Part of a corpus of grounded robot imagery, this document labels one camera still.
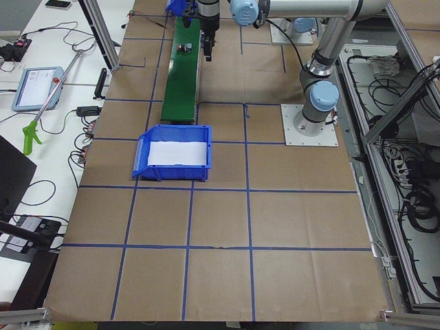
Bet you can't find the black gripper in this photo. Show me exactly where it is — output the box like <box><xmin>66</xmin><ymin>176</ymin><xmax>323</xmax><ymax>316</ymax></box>
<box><xmin>182</xmin><ymin>0</ymin><xmax>220</xmax><ymax>62</ymax></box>

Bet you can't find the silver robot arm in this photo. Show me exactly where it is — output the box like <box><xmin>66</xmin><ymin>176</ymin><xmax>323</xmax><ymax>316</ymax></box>
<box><xmin>294</xmin><ymin>18</ymin><xmax>355</xmax><ymax>137</ymax></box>
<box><xmin>182</xmin><ymin>1</ymin><xmax>388</xmax><ymax>70</ymax></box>

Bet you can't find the blue plastic bin right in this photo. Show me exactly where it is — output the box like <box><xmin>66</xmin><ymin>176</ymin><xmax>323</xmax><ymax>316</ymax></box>
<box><xmin>166</xmin><ymin>0</ymin><xmax>190</xmax><ymax>17</ymax></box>

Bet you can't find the blue plastic bin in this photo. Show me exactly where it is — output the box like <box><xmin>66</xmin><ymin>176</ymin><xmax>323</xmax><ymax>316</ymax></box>
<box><xmin>132</xmin><ymin>124</ymin><xmax>212</xmax><ymax>182</ymax></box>
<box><xmin>166</xmin><ymin>0</ymin><xmax>190</xmax><ymax>17</ymax></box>

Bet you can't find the green conveyor belt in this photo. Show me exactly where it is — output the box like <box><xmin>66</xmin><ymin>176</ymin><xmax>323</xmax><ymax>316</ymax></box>
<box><xmin>161</xmin><ymin>16</ymin><xmax>201</xmax><ymax>122</ymax></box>

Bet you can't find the white foam pad left bin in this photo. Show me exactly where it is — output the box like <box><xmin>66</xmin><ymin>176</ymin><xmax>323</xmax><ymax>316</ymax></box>
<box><xmin>148</xmin><ymin>141</ymin><xmax>207</xmax><ymax>166</ymax></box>

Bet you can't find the blue plastic bin left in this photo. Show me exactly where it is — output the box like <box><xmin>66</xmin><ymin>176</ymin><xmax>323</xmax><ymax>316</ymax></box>
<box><xmin>132</xmin><ymin>124</ymin><xmax>212</xmax><ymax>182</ymax></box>

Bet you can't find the black power adapter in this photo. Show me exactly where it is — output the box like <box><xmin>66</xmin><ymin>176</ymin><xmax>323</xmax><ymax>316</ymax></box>
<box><xmin>76</xmin><ymin>106</ymin><xmax>102</xmax><ymax>118</ymax></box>

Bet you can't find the blue teach pendant tablet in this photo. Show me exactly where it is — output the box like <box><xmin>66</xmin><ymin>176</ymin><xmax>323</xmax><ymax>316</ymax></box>
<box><xmin>11</xmin><ymin>67</ymin><xmax>64</xmax><ymax>112</ymax></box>

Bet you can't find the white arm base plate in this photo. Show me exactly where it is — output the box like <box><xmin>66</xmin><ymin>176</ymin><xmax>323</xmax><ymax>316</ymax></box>
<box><xmin>280</xmin><ymin>104</ymin><xmax>338</xmax><ymax>147</ymax></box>
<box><xmin>270</xmin><ymin>18</ymin><xmax>316</xmax><ymax>46</ymax></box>

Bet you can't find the red black conveyor power wire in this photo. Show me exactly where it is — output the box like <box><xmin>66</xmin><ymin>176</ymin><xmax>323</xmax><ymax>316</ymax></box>
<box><xmin>126</xmin><ymin>10</ymin><xmax>173</xmax><ymax>34</ymax></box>

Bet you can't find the aluminium frame post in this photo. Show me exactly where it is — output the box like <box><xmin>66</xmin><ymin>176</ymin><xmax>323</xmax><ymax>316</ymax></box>
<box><xmin>78</xmin><ymin>0</ymin><xmax>120</xmax><ymax>72</ymax></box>

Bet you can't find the green handled reacher grabber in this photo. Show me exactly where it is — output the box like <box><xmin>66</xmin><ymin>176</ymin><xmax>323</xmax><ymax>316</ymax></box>
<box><xmin>23</xmin><ymin>42</ymin><xmax>96</xmax><ymax>155</ymax></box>

